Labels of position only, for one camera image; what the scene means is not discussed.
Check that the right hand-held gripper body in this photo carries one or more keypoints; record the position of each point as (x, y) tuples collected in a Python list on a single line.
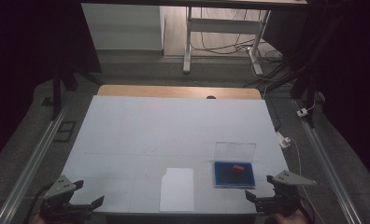
[(290, 180)]

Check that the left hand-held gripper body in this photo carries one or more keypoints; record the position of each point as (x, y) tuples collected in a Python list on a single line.
[(58, 189)]

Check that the person's left hand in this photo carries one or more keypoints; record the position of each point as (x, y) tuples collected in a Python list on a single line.
[(36, 219)]

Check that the person's right hand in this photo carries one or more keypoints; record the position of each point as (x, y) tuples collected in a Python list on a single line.
[(290, 219)]

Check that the blue box with clear lid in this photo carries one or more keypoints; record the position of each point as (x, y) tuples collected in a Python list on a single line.
[(234, 179)]

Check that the small red block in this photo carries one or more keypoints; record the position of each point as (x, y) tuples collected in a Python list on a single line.
[(237, 168)]

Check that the white power plug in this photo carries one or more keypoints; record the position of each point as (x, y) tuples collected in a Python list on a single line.
[(283, 140)]

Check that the small white connector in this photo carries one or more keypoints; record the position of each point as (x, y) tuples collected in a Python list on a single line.
[(302, 112)]

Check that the white paper card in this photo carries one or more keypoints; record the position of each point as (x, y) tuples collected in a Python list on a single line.
[(177, 191)]

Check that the black metal stand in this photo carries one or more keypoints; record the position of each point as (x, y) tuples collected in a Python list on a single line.
[(57, 93), (310, 105)]

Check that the large white table sheet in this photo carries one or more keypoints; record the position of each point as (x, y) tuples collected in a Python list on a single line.
[(149, 133)]

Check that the dark curtain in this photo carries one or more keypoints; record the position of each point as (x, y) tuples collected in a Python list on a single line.
[(18, 62), (360, 77)]

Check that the white-framed desk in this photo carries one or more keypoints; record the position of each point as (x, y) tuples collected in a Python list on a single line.
[(187, 46)]

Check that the aluminium rail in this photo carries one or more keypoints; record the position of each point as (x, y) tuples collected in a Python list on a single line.
[(326, 168), (27, 174)]

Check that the black rectangular floor frame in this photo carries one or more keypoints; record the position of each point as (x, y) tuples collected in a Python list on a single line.
[(56, 137)]

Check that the white stand frame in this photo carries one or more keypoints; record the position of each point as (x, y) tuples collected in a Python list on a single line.
[(211, 49)]

